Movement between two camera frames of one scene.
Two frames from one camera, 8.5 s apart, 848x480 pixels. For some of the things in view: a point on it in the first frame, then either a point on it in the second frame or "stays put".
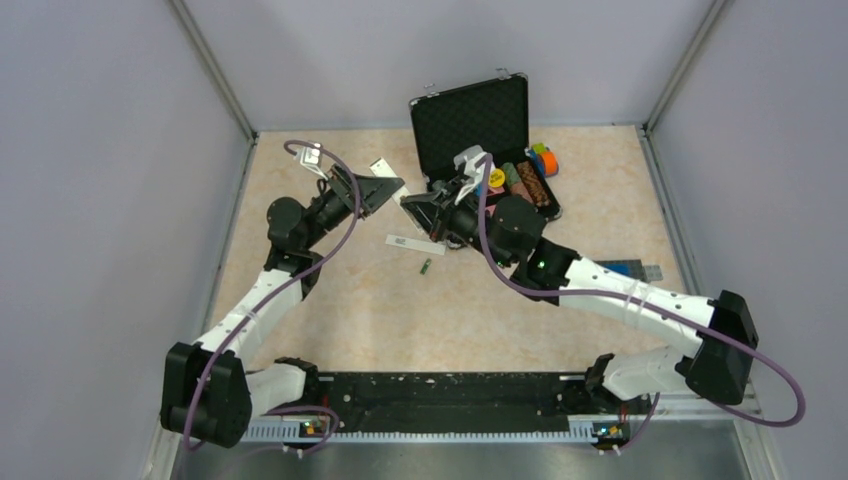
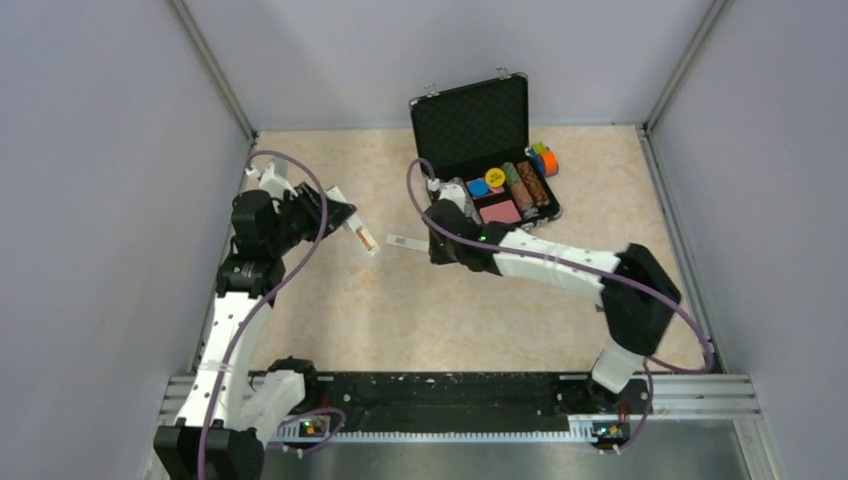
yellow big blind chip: (496, 177) stays put
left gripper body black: (335, 200) -> (302, 215)
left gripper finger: (375, 191) -> (337, 213)
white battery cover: (416, 244) stays put
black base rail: (444, 401) stays put
